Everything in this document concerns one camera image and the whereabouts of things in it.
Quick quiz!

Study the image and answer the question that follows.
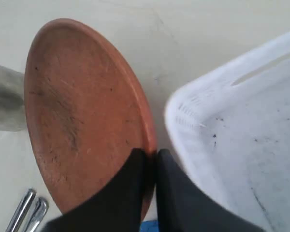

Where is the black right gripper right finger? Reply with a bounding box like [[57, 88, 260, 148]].
[[156, 149, 263, 232]]

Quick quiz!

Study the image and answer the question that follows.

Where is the stainless steel cup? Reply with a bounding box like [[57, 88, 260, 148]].
[[0, 65, 26, 131]]

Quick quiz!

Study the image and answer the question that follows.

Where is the white perforated plastic basket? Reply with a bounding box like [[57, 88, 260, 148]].
[[164, 32, 290, 232]]

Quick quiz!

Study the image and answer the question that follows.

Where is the blue snack packet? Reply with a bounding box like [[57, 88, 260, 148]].
[[139, 220, 159, 232]]

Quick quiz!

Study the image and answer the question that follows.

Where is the dark metal knife handle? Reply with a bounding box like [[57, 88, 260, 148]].
[[5, 188, 36, 232]]

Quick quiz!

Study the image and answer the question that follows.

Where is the brown wooden plate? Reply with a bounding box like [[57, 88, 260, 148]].
[[24, 18, 157, 214]]

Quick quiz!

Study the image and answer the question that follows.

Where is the silver metal utensil handle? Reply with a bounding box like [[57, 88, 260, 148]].
[[23, 197, 49, 232]]

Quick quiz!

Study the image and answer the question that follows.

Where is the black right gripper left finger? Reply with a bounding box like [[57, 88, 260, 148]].
[[42, 148, 146, 232]]

